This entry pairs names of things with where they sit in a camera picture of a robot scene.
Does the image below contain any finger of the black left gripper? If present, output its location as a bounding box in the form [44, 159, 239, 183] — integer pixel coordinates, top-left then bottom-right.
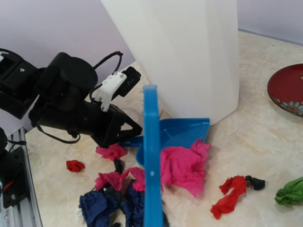
[119, 113, 143, 140]

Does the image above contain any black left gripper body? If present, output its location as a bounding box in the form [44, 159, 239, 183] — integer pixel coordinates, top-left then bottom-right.
[93, 105, 124, 148]

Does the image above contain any blue dustpan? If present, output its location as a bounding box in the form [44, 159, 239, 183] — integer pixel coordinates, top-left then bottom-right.
[120, 118, 210, 166]

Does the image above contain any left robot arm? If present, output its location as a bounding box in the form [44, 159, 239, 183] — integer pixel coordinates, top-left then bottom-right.
[0, 49, 142, 148]

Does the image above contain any magenta paper scrap left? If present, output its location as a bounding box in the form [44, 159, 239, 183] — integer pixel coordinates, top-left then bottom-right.
[96, 144, 126, 161]

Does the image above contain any small red paper scrap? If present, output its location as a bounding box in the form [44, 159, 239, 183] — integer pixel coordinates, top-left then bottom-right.
[66, 160, 85, 173]

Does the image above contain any white plastic trash bin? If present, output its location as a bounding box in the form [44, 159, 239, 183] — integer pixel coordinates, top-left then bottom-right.
[102, 0, 240, 124]

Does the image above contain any red twisted paper scrap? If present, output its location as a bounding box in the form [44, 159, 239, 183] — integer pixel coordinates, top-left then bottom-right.
[210, 175, 247, 219]

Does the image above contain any red floral plate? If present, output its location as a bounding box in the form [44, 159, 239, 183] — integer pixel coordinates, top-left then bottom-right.
[267, 63, 303, 117]

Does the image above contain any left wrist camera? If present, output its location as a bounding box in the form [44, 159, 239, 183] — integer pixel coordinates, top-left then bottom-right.
[96, 67, 141, 112]

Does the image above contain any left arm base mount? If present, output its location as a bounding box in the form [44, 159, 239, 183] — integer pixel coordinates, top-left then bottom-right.
[0, 127, 30, 209]

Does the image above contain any aluminium front rail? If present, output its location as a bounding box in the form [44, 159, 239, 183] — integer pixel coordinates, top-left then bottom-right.
[0, 128, 43, 227]

